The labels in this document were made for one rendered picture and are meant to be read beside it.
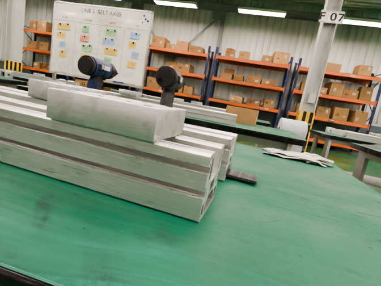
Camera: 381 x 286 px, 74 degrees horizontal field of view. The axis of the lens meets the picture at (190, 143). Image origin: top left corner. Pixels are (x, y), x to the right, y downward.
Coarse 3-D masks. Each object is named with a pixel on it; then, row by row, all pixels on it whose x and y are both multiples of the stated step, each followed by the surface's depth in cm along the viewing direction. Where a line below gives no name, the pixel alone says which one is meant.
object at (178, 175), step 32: (0, 96) 48; (0, 128) 37; (32, 128) 37; (64, 128) 34; (0, 160) 38; (32, 160) 36; (64, 160) 34; (96, 160) 33; (128, 160) 32; (160, 160) 32; (192, 160) 29; (128, 192) 32; (160, 192) 31; (192, 192) 31
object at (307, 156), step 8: (264, 152) 89; (272, 152) 88; (280, 152) 88; (288, 152) 91; (296, 152) 92; (304, 152) 95; (304, 160) 85; (312, 160) 84; (320, 160) 88; (328, 160) 88
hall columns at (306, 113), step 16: (16, 0) 680; (16, 16) 689; (16, 32) 699; (320, 32) 527; (16, 48) 708; (320, 48) 543; (16, 64) 716; (320, 80) 549; (304, 96) 549; (304, 112) 552
